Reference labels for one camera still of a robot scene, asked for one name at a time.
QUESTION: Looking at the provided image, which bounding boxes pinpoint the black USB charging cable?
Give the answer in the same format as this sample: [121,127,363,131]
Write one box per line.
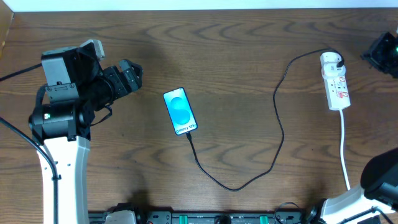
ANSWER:
[185,47,345,192]

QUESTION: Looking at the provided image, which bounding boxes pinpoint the blue Galaxy smartphone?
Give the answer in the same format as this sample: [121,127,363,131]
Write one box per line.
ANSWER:
[163,87,198,136]

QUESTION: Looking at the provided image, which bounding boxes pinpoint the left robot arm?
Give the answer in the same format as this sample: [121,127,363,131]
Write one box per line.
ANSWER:
[29,39,144,223]

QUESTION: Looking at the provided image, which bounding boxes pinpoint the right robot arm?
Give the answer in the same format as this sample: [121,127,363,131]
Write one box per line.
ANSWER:
[303,32,397,223]

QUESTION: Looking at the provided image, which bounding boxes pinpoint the white charger plug adapter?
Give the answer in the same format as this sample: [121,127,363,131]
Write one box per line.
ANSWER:
[320,52,346,80]

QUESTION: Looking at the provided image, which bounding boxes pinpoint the white power strip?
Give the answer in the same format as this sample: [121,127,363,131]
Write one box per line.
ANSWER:
[324,76,351,111]

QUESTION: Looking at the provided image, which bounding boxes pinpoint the brown cardboard panel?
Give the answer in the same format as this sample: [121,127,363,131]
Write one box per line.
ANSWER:
[0,0,14,55]

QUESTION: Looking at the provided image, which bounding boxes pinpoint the white power strip cord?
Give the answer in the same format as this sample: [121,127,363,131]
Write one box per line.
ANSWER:
[338,108,351,191]

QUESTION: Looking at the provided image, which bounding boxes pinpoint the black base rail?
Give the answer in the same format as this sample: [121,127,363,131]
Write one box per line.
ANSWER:
[88,210,382,224]

